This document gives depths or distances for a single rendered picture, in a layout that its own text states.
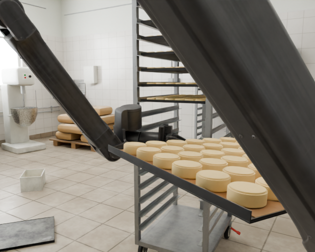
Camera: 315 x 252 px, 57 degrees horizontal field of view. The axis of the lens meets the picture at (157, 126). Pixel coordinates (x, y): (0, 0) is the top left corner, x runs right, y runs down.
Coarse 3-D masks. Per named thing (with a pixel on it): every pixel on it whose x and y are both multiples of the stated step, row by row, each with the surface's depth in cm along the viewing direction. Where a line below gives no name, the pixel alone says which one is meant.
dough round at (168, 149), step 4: (160, 148) 61; (164, 148) 60; (168, 148) 60; (172, 148) 60; (176, 148) 60; (180, 148) 61; (164, 152) 59; (168, 152) 59; (172, 152) 59; (176, 152) 59
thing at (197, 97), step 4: (160, 96) 189; (164, 96) 189; (168, 96) 188; (172, 96) 188; (176, 96) 191; (180, 96) 189; (184, 96) 188; (188, 96) 193; (192, 96) 188; (196, 96) 190; (200, 96) 195; (204, 96) 188; (192, 100) 163; (196, 100) 161; (200, 100) 160; (204, 100) 165
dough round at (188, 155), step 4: (180, 152) 57; (184, 152) 57; (188, 152) 57; (192, 152) 57; (196, 152) 57; (180, 156) 55; (184, 156) 54; (188, 156) 54; (192, 156) 54; (196, 156) 54; (200, 156) 55; (192, 160) 54; (196, 160) 54
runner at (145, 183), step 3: (150, 177) 194; (153, 177) 198; (156, 177) 202; (159, 177) 202; (144, 180) 188; (147, 180) 191; (150, 180) 195; (153, 180) 196; (141, 183) 184; (144, 183) 187; (147, 183) 190; (150, 183) 190; (138, 186) 181; (141, 186) 184; (144, 186) 184; (141, 189) 180
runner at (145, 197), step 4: (164, 180) 215; (160, 184) 209; (164, 184) 214; (152, 188) 198; (156, 188) 204; (160, 188) 206; (148, 192) 193; (152, 192) 198; (156, 192) 199; (144, 196) 189; (148, 196) 191; (140, 200) 184; (144, 200) 185
